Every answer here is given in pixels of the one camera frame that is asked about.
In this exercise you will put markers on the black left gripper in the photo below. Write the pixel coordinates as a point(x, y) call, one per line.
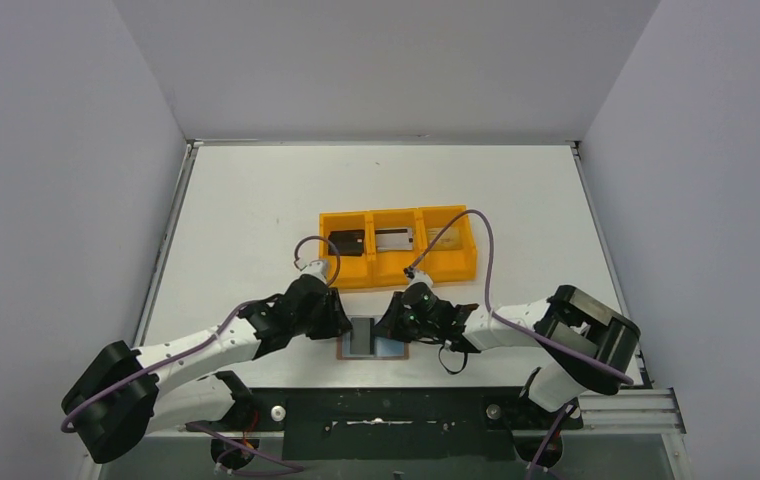
point(337, 318)

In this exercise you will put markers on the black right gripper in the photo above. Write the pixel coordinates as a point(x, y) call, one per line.
point(391, 325)

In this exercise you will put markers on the tan leather card holder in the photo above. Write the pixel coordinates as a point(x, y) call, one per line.
point(385, 349)

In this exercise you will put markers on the black credit card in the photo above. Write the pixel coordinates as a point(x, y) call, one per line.
point(361, 342)

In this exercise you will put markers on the yellow three-compartment plastic bin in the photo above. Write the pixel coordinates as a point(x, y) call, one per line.
point(371, 249)

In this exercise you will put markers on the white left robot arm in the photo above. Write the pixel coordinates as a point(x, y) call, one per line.
point(127, 393)

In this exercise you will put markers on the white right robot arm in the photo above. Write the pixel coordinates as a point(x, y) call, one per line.
point(589, 344)

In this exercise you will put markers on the black card in bin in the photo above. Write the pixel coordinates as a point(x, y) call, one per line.
point(348, 243)

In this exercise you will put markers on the silver card in bin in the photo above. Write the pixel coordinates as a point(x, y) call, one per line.
point(394, 239)

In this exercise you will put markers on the gold card in bin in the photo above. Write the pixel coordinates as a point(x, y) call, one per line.
point(444, 239)

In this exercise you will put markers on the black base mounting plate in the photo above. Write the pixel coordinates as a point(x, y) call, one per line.
point(493, 423)

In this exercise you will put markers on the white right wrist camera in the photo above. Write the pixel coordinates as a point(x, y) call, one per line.
point(415, 276)

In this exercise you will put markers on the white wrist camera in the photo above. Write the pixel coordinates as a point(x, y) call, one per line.
point(318, 268)
point(415, 276)

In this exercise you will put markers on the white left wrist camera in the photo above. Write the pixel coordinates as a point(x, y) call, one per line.
point(318, 268)

